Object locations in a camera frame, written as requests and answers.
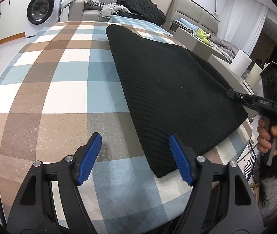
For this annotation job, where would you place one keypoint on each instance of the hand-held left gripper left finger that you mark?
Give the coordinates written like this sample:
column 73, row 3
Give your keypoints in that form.
column 89, row 158

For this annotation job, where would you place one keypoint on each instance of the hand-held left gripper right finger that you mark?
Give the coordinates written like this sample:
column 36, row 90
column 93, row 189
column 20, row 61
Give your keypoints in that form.
column 179, row 158

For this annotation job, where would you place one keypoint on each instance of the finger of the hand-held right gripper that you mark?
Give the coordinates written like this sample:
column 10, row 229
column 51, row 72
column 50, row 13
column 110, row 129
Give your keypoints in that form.
column 238, row 95

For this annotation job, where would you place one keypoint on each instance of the black knit sweater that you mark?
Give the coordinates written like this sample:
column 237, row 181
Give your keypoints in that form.
column 165, row 82

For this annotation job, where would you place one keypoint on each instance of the person's right forearm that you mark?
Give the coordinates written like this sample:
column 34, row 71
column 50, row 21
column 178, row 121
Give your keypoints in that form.
column 274, row 187

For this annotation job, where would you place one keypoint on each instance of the pale crumpled clothes pile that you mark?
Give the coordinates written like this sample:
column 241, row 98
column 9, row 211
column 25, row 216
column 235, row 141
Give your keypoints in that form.
column 111, row 11

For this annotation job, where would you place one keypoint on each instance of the person's right hand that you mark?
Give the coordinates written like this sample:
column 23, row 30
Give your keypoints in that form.
column 263, row 136

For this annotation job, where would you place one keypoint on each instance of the cream cylinder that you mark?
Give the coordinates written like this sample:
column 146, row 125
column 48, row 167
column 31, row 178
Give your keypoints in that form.
column 254, row 78

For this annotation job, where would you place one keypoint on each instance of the paper towel roll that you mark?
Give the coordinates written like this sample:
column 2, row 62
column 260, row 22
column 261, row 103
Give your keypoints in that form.
column 240, row 62

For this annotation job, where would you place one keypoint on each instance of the beige low cabinet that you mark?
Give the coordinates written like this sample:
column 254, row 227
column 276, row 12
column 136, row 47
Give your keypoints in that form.
column 189, row 41
column 221, row 64

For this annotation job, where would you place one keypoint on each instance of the grey duvet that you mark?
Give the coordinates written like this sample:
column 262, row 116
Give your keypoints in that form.
column 223, row 45

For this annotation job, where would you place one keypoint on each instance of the brown wooden wardrobe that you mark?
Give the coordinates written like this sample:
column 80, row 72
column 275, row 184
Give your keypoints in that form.
column 269, row 43

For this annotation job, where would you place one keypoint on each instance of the black white patterned cloth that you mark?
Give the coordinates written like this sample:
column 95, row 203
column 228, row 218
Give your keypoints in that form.
column 248, row 170

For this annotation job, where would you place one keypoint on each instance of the green toy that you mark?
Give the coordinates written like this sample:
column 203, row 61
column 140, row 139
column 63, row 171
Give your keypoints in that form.
column 203, row 35

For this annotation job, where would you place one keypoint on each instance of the white curtain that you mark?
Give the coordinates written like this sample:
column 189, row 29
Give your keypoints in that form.
column 245, row 22

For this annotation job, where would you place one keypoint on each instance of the checked brown blue tablecloth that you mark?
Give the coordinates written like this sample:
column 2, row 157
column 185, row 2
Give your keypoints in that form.
column 55, row 90

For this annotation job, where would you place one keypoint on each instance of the light blue pillow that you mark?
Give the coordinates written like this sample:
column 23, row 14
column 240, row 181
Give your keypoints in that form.
column 189, row 24

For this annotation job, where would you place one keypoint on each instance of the bed with beige headboard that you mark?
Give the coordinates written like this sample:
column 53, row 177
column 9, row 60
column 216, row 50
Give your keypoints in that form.
column 196, row 12

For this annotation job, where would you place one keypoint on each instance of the black puffy jacket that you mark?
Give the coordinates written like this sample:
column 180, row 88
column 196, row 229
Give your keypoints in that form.
column 143, row 9

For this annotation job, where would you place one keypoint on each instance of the white washing machine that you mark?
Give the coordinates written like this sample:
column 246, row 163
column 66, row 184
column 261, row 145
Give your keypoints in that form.
column 53, row 26

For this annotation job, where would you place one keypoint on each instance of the grey sofa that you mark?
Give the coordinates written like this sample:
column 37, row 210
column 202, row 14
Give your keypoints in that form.
column 76, row 12

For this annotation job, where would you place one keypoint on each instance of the houndstooth pillow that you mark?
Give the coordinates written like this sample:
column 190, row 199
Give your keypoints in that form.
column 97, row 4

